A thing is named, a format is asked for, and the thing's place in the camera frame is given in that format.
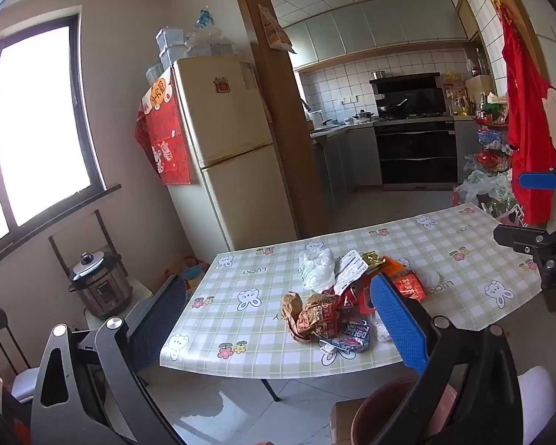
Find red hanging cloth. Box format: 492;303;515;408
134;79;193;186

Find red brown crumpled wrapper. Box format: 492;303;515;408
299;293;344;341

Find dark framed window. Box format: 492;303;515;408
0;14;121;253

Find red plastic bag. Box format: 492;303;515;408
167;255;209;288

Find gold foil wrapper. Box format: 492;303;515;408
361;251;385;272

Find grey upper kitchen cabinets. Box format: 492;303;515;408
282;0;469;68

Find grey kitchen cabinets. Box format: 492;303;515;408
310;123;383;205
282;0;469;68

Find red paper cup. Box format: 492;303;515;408
338;285;376;313

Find blue silver wrapper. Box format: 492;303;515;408
320;317;371;353

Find white plastic bag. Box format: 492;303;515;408
298;248;337;293

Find wire kitchen rack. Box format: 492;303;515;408
463;93;515;186

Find grey lower kitchen cabinets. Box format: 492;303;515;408
310;123;383;205

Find hanging snack bag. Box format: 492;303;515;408
258;4;297;54

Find clear bag of containers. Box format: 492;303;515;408
185;7;237;59

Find orange snack packet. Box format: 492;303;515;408
377;256;406;283

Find cream box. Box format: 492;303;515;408
466;74;492;103

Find black range hood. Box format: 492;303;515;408
370;73;448;119

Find cream two-door refrigerator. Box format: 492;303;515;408
160;56;302;253

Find black oven range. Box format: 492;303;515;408
374;118;459;191

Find white plastic storage box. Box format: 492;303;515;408
155;28;186;68

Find dark wooden rack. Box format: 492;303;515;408
49;208;121;279

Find table with checked tablecloth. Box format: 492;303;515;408
160;206;543;381

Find white green plastic bags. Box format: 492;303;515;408
454;169;513;207

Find steel electric pressure cooker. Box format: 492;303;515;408
69;250;135;320

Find white printed paper wrapper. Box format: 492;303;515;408
334;250;369;295

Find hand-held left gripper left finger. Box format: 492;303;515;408
30;274;188;445

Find brown crumpled paper bag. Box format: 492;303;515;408
282;291;307;334

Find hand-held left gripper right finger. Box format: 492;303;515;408
368;273;524;445

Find wooden wall cupboard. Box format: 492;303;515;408
456;0;485;52

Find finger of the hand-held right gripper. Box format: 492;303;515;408
493;225;554;255
519;160;556;191

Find cardboard box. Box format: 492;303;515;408
329;399;367;445

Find dark red snack packet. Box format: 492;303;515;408
391;271;427;302

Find brown plastic bin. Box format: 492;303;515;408
352;375;457;445

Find cooking oil bottles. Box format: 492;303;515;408
449;90;473;116

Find red hanging apron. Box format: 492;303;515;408
500;9;556;225

